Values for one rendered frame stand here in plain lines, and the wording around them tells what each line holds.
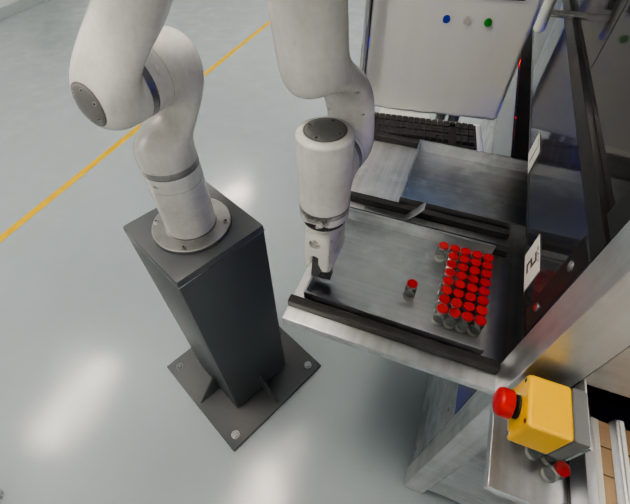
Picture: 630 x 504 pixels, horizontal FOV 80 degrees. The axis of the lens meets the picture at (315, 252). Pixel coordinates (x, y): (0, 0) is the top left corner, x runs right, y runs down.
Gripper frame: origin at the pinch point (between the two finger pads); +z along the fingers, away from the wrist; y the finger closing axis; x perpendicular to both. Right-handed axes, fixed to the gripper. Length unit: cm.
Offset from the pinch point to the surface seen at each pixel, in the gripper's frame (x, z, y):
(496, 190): -32, 4, 43
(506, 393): -32.6, -8.8, -17.7
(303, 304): 1.4, 2.4, -7.8
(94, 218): 160, 91, 55
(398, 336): -17.5, 2.6, -8.0
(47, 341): 125, 91, -14
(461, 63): -14, -6, 90
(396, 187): -7.4, 4.4, 35.3
